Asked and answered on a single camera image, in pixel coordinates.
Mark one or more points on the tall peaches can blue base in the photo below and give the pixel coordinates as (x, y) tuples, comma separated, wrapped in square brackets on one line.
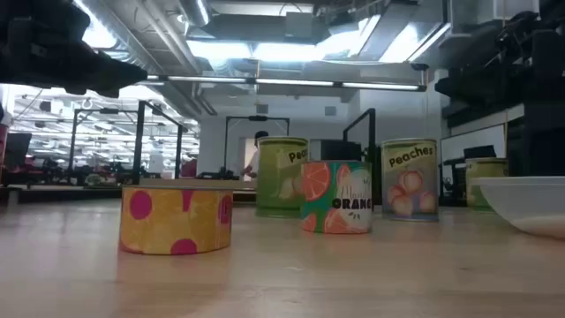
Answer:
[(409, 179)]

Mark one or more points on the whiteboard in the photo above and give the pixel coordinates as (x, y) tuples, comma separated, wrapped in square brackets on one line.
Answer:
[(476, 137)]

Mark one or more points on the long LED light bar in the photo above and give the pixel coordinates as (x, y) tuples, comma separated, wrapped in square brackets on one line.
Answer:
[(296, 82)]

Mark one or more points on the white translucent bowl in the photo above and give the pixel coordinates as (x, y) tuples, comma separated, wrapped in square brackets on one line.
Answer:
[(525, 203)]

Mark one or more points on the tall green oranges can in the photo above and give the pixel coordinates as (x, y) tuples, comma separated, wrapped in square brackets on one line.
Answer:
[(483, 170)]

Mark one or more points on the short yellow pink-dotted can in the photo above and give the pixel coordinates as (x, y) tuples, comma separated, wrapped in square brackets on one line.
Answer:
[(176, 221)]

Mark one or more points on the silver ceiling duct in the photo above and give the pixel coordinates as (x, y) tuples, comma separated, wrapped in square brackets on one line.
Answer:
[(196, 11)]

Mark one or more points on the short mandarin oranges can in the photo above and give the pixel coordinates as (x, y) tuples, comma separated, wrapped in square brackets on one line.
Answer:
[(337, 196)]

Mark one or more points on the white ceiling unit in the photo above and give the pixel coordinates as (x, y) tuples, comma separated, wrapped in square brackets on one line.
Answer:
[(512, 6)]

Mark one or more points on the black monitor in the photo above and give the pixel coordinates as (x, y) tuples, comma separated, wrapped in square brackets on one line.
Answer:
[(340, 150)]

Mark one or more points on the black background rig frame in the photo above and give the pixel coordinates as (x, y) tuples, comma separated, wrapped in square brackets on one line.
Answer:
[(108, 111)]

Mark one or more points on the person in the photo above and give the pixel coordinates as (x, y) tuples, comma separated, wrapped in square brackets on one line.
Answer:
[(251, 165)]

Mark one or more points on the grey wall vent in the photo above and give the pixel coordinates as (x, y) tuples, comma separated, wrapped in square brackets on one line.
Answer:
[(330, 111), (262, 109)]

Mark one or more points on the tall green peaches can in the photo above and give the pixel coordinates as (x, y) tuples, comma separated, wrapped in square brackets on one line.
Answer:
[(280, 176)]

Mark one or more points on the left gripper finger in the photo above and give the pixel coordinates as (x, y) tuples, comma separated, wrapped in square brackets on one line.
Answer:
[(119, 70), (108, 90)]

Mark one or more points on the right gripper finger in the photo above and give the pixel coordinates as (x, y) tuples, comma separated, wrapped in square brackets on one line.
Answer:
[(463, 80), (468, 95)]

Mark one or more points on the dark angled monitor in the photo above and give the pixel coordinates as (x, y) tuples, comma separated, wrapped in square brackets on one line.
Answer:
[(17, 150)]

